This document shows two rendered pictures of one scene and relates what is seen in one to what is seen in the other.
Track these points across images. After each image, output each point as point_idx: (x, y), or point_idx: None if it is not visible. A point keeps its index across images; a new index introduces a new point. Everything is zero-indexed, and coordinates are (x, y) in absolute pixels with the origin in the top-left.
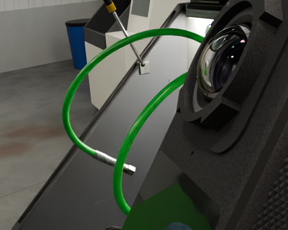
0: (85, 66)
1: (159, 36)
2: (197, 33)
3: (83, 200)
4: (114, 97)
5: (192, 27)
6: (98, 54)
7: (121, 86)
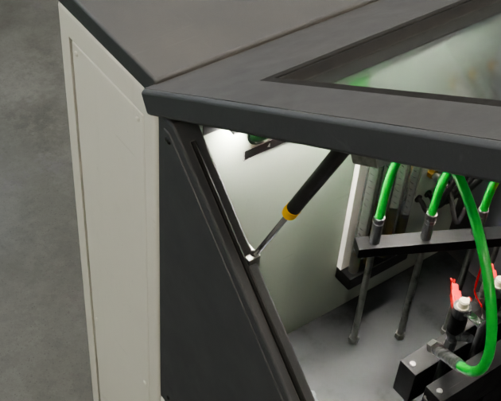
0: (492, 277)
1: (223, 196)
2: (224, 145)
3: None
4: (284, 335)
5: (213, 142)
6: (487, 251)
7: (270, 313)
